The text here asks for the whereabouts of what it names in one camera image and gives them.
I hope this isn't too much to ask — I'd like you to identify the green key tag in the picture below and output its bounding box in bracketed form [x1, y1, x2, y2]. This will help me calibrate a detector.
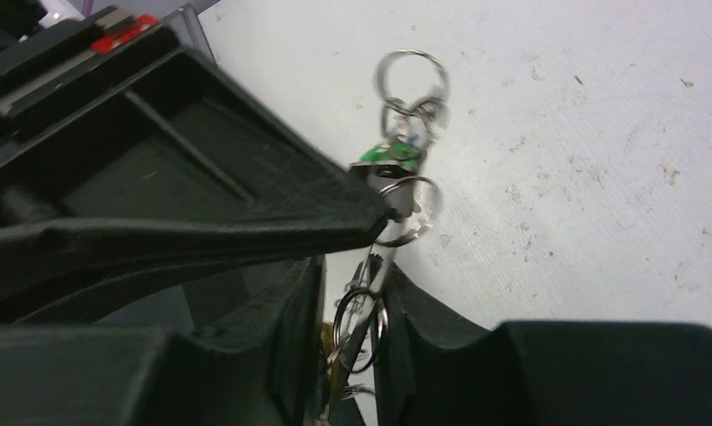
[357, 141, 425, 171]

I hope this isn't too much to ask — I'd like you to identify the small metal keyring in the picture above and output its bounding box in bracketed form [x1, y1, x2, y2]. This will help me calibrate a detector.
[374, 49, 450, 111]

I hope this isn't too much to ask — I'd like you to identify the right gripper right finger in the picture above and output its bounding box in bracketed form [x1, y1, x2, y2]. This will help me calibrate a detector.
[375, 269, 712, 425]

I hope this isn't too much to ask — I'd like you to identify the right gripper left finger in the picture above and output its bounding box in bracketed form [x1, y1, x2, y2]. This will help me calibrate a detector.
[0, 256, 326, 425]

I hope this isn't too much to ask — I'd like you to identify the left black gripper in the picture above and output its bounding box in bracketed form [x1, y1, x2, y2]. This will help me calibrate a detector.
[0, 6, 391, 318]

